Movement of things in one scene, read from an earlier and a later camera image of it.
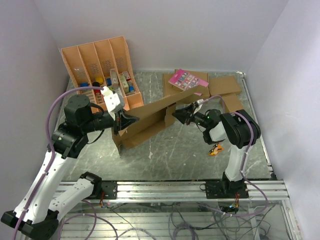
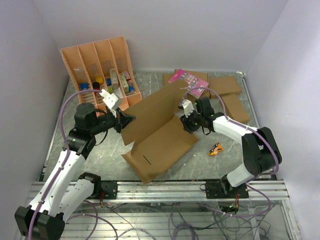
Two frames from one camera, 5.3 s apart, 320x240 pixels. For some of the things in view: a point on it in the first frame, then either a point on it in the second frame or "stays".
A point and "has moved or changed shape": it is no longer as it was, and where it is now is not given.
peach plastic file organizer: (96, 65) stays
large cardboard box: (151, 117) has moved or changed shape
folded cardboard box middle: (223, 85) stays
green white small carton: (125, 83) stays
